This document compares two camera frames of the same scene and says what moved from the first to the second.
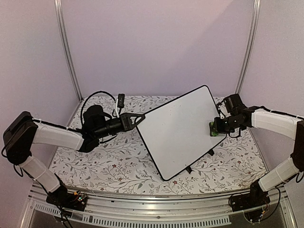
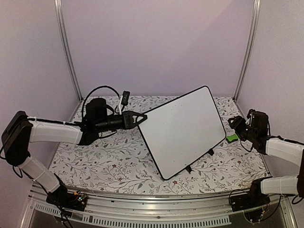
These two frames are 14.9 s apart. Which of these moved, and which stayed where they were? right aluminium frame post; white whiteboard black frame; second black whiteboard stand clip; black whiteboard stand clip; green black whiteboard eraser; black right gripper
Moved: black right gripper; green black whiteboard eraser
Stayed: second black whiteboard stand clip; white whiteboard black frame; right aluminium frame post; black whiteboard stand clip
